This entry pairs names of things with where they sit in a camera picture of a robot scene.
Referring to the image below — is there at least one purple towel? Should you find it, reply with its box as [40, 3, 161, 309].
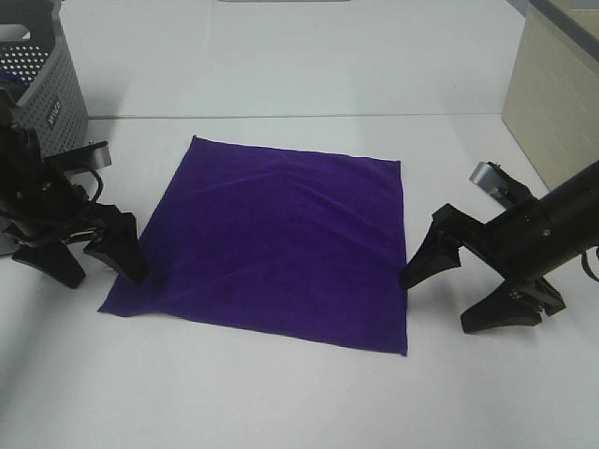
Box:
[101, 137, 408, 355]

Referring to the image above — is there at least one beige storage box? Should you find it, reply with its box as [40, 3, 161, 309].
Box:
[502, 1, 598, 189]

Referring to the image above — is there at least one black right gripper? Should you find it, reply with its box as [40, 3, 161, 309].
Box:
[400, 163, 598, 334]

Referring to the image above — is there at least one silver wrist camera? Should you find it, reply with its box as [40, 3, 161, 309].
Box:
[469, 162, 533, 210]
[44, 141, 112, 171]

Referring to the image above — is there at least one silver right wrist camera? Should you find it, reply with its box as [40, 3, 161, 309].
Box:
[469, 162, 533, 210]

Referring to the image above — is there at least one grey perforated plastic basket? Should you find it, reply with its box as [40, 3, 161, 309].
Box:
[1, 1, 88, 162]

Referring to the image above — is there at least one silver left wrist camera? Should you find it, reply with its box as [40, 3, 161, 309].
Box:
[44, 141, 112, 171]

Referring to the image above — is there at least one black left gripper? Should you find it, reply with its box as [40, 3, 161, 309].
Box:
[1, 124, 149, 288]

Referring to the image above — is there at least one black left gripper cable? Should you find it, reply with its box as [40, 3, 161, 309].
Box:
[65, 167, 104, 205]

